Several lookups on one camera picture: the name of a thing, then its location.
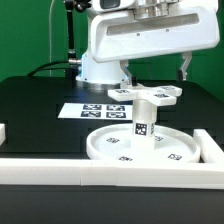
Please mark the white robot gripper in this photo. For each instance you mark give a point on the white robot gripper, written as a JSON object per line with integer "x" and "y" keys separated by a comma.
{"x": 152, "y": 28}

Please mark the white cross-shaped table base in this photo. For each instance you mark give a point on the white cross-shaped table base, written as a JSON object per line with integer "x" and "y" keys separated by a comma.
{"x": 159, "y": 96}

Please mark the white round table top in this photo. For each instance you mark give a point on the white round table top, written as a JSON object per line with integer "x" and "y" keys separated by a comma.
{"x": 165, "y": 145}

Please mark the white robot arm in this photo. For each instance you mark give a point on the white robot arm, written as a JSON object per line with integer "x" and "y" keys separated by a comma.
{"x": 102, "y": 75}

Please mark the white marker sheet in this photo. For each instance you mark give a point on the white marker sheet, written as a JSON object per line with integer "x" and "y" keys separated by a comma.
{"x": 96, "y": 111}

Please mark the white left fence piece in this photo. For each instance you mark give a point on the white left fence piece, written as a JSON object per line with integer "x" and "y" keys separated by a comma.
{"x": 2, "y": 133}

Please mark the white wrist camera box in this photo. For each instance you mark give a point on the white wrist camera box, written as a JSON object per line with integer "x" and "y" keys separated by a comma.
{"x": 109, "y": 5}

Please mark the black camera stand pole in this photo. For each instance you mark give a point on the black camera stand pole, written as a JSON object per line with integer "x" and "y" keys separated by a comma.
{"x": 80, "y": 6}

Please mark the white right fence rail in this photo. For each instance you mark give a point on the white right fence rail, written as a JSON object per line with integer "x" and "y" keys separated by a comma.
{"x": 210, "y": 151}

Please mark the white fence rail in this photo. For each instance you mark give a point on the white fence rail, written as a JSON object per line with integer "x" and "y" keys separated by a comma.
{"x": 107, "y": 173}
{"x": 210, "y": 151}

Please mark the white front fence rail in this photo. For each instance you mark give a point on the white front fence rail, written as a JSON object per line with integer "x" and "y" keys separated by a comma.
{"x": 107, "y": 173}

